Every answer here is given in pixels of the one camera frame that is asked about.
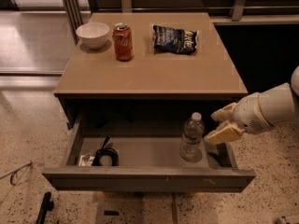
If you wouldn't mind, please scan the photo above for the black handle on floor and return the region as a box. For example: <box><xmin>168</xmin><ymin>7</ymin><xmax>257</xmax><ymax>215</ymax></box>
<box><xmin>36</xmin><ymin>191</ymin><xmax>54</xmax><ymax>224</ymax></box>

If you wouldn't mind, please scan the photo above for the metal railing frame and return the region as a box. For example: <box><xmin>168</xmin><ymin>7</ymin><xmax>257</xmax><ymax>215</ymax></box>
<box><xmin>63</xmin><ymin>0</ymin><xmax>299</xmax><ymax>35</ymax></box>

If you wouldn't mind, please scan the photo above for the clear plastic water bottle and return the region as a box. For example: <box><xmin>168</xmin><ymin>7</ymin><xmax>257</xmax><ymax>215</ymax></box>
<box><xmin>179</xmin><ymin>112</ymin><xmax>205</xmax><ymax>162</ymax></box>

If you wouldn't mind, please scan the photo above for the open grey top drawer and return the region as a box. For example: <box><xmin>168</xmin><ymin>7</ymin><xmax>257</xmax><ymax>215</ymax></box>
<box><xmin>43</xmin><ymin>113</ymin><xmax>256</xmax><ymax>192</ymax></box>

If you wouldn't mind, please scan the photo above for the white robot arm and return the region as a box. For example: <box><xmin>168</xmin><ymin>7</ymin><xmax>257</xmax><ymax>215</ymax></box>
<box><xmin>204</xmin><ymin>67</ymin><xmax>299</xmax><ymax>145</ymax></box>

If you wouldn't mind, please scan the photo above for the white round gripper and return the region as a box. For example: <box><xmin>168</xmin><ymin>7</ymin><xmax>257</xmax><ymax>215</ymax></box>
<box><xmin>204</xmin><ymin>91</ymin><xmax>274</xmax><ymax>145</ymax></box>

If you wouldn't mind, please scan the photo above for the grey cabinet with counter top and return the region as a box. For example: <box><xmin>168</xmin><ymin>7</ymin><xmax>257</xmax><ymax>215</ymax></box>
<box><xmin>54</xmin><ymin>13</ymin><xmax>248</xmax><ymax>122</ymax></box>

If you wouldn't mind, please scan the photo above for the small white packet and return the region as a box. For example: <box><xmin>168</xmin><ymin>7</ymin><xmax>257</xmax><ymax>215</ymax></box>
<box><xmin>78</xmin><ymin>153</ymin><xmax>94</xmax><ymax>166</ymax></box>

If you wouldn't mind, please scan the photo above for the dark blue chip bag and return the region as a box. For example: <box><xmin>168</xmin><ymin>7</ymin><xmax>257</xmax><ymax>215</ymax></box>
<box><xmin>152</xmin><ymin>25</ymin><xmax>199</xmax><ymax>55</ymax></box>

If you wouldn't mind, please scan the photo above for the thin metal rod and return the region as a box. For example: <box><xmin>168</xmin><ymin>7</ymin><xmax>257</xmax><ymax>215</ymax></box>
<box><xmin>0</xmin><ymin>161</ymin><xmax>32</xmax><ymax>186</ymax></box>

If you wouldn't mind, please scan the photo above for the white ceramic bowl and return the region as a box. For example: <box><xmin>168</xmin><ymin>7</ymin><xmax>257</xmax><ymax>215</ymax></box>
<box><xmin>76</xmin><ymin>22</ymin><xmax>109</xmax><ymax>49</ymax></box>

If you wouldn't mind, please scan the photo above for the coiled black cable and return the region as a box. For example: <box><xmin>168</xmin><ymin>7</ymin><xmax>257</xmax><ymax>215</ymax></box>
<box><xmin>91</xmin><ymin>133</ymin><xmax>120</xmax><ymax>167</ymax></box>

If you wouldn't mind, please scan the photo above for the orange soda can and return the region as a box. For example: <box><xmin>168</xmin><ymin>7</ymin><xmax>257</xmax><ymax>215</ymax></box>
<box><xmin>112</xmin><ymin>23</ymin><xmax>134</xmax><ymax>62</ymax></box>

